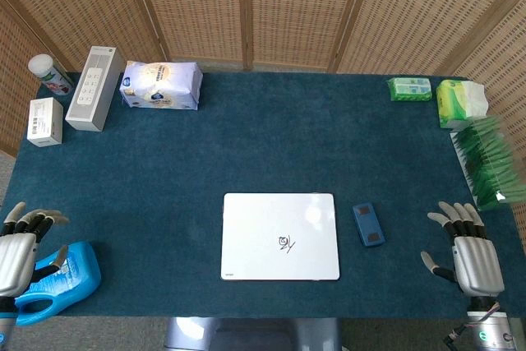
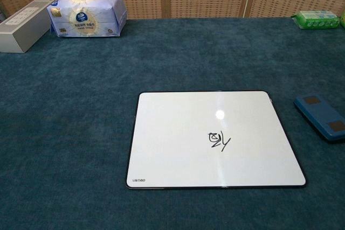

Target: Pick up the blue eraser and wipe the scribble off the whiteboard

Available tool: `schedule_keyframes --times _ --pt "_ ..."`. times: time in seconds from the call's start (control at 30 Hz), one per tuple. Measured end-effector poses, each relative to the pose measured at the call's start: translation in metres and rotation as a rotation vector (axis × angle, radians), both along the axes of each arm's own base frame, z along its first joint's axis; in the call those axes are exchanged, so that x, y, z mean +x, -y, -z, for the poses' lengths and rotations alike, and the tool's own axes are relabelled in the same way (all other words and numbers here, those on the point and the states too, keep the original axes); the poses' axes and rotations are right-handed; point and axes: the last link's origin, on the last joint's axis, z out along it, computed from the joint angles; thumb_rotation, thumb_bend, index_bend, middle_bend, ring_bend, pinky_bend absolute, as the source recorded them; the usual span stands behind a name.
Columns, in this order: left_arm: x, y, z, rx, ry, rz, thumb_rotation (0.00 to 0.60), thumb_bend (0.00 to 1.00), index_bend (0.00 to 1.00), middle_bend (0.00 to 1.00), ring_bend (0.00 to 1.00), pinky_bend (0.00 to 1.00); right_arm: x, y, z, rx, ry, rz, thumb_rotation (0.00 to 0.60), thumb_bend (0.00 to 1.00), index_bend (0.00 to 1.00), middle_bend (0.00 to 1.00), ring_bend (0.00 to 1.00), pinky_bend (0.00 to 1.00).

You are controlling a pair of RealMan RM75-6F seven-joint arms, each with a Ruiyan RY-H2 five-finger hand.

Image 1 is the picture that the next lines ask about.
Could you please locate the blue detergent bottle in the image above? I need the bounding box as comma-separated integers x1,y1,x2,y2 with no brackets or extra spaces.
14,240,103,327

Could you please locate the white and blue tissue pack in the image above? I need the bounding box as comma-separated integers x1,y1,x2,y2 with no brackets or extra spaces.
118,60,204,112

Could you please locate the blue whiteboard eraser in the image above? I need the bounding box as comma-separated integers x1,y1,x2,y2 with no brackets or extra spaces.
352,202,386,248

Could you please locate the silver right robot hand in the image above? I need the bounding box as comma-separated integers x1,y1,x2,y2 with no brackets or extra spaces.
420,201,505,298

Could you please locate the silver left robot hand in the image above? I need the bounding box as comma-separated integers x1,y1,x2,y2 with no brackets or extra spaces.
0,201,71,298

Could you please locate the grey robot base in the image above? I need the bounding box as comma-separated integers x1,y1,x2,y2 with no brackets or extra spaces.
164,316,342,351

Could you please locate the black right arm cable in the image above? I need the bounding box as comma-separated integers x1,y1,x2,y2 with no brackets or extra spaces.
442,323,469,346

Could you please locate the green open tissue pack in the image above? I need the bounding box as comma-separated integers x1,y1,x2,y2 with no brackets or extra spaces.
435,78,490,130

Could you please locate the white-lidded cylindrical canister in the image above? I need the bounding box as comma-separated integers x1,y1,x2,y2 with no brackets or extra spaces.
27,53,75,96

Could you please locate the white whiteboard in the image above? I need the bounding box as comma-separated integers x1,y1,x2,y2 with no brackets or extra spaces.
219,192,341,282

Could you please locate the green wet wipes pack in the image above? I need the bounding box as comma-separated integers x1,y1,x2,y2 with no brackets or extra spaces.
387,76,433,103

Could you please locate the small white cardboard box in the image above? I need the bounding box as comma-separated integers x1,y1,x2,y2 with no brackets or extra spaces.
26,97,64,148

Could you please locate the long grey power strip box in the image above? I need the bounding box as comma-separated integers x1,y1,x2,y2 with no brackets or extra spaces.
64,45,126,133

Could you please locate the dark blue table cloth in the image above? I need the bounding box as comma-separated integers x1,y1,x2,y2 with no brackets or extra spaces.
0,71,526,320

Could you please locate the wicker folding screen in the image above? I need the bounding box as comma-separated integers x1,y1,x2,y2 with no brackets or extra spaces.
0,0,526,159

